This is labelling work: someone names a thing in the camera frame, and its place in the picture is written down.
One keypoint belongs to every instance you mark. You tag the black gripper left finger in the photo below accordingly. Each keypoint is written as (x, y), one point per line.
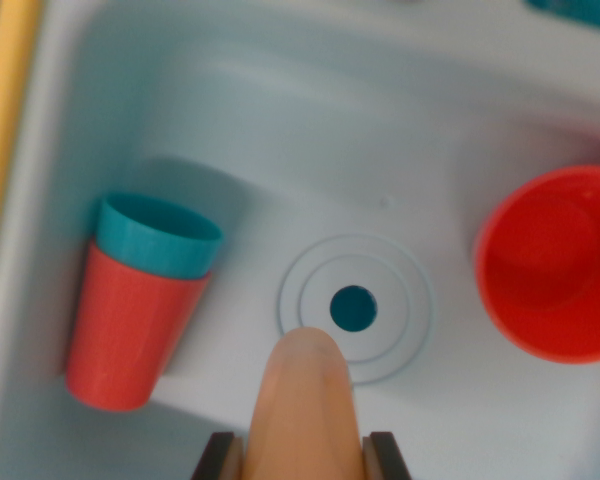
(220, 460)

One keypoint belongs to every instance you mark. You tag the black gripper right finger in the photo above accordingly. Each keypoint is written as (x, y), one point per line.
(385, 460)

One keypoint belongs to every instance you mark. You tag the light blue toy sink unit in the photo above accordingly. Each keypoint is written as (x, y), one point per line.
(330, 125)

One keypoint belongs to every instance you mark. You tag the red plastic cup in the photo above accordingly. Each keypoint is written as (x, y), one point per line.
(125, 340)

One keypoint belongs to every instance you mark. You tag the teal plastic cup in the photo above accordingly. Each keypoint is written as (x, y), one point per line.
(155, 245)

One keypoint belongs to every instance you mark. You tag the red plastic mug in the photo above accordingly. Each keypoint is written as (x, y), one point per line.
(550, 270)

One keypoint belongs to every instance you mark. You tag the yellow plastic dish rack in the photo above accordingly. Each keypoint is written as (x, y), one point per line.
(7, 125)

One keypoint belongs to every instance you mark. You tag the teal dish brush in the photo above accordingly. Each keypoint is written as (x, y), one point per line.
(575, 7)

